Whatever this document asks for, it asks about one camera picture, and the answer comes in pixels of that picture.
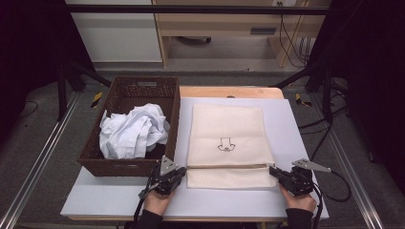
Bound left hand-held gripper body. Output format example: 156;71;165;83
149;155;180;196

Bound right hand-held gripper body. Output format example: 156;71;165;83
278;158;332;196

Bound white shirt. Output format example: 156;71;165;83
98;102;171;160

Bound cream mesh laundry bag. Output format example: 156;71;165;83
185;103;279;189

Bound brown woven basket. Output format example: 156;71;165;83
76;75;181;178

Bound person's left hand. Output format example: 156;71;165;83
142;190;176;216

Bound person's right hand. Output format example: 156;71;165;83
279;186;318;213

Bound yellow black floor tape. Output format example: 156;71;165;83
90;91;104;109
294;93;313;108

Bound black metal stand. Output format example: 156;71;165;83
56;60;113;122
270;60;335;123

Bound pale grey table board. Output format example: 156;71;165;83
60;96;330;220

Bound dark curtain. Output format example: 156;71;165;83
0;0;94;141
307;0;405;185

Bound white cabinet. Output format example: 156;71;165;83
63;0;163;64

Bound light wooden desk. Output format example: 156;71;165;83
152;0;332;69

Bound left hand-held gripper cable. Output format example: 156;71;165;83
133;173;160;223

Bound hand-held gripper cable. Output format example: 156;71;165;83
311;182;324;229
133;173;160;223

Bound right hand-held gripper cable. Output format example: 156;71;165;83
311;182;324;229

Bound straight black floor cables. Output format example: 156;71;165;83
298;79;350;136

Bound looped black floor cable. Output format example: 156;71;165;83
309;120;352;203

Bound aluminium floor rail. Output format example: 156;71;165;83
309;94;385;229
0;92;80;229

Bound hanging black cables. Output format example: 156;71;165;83
278;13;316;69

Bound thin black floor cable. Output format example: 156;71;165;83
17;99;39;120

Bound black horizontal frame bar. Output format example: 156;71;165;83
61;4;330;15

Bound white wall socket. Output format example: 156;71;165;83
271;0;297;8

